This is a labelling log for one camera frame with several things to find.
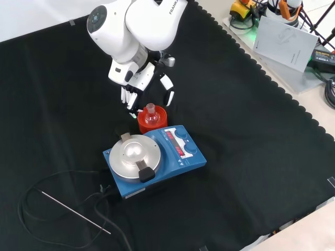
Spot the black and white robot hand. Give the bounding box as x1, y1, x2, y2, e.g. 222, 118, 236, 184
120, 61, 175, 118

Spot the clear glass round-bottom flask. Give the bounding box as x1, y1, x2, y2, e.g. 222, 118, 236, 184
144, 103, 161, 126

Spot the red ribbed flask stand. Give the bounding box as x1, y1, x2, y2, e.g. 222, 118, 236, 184
137, 105, 169, 134

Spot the blue heater with steel plate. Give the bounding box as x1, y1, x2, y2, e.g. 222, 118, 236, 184
102, 124, 207, 201

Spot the black cloth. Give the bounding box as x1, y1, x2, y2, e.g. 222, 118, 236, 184
0, 0, 335, 251

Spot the yellow stop button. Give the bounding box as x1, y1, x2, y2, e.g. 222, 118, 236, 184
229, 0, 259, 20

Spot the pale board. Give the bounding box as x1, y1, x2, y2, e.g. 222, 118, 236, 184
221, 15, 325, 94

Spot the white booklet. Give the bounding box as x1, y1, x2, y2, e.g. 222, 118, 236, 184
252, 16, 319, 73

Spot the thin steel probe rod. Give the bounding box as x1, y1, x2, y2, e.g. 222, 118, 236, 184
36, 190, 111, 235

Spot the black power adapter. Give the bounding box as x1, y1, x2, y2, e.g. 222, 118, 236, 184
308, 48, 335, 74

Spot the black tripod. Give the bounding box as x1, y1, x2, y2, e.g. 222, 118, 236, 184
310, 0, 335, 53

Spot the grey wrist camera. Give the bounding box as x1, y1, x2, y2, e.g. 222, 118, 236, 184
158, 52, 176, 68

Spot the black looped cable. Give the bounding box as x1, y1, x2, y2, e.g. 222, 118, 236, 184
229, 14, 256, 30

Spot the thin black probe cable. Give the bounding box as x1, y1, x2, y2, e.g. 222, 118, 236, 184
17, 169, 114, 248

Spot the thick black power cable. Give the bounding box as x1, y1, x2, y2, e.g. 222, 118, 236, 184
78, 184, 134, 251

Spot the red and black cable bundle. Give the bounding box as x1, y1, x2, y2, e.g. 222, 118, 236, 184
299, 0, 319, 35

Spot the coiled black cable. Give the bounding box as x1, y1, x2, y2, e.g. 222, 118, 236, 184
323, 75, 335, 109

